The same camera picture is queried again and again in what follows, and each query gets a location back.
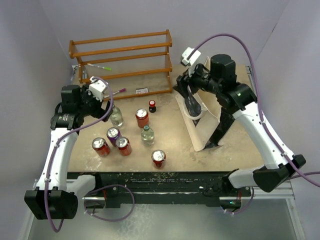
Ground red black stamp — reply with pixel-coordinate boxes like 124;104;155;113
148;100;157;113

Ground wooden shelf rack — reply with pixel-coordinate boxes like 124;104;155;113
68;29;173;99

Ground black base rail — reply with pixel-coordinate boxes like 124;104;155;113
72;171;253;209

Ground purple soda can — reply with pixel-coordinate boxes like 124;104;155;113
106;127;122;147

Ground grey metal clips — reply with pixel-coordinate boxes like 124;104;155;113
82;70;88;79

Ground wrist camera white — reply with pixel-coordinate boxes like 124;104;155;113
180;47;201;67
88;76;108;102

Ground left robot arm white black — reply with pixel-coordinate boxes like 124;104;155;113
24;80;113;220

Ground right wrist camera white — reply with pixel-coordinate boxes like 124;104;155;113
180;47;201;67

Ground purple capped marker pen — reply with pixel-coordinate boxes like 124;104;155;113
104;88;126;99

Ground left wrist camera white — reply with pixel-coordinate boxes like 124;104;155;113
88;76;108;102

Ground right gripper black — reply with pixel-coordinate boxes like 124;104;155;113
172;61;221;99

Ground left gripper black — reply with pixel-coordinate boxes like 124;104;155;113
77;85;113;122

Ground small white red label card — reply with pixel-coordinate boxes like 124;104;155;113
135;87;149;94

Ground cream canvas tote bag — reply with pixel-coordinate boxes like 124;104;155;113
174;56;235;153

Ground red cola can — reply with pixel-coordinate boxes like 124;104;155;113
135;108;149;128

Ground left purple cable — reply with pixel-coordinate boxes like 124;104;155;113
43;76;136;233

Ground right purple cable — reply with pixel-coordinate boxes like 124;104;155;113
190;33;320;216

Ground green capped marker pen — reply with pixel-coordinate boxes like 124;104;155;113
87;63;112;71

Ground purple cable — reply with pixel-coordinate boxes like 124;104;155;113
43;76;136;233
190;33;320;216

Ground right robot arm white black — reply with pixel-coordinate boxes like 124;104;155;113
173;54;306;196

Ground clear bottle green cap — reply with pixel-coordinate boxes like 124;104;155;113
141;125;155;146
109;104;124;127

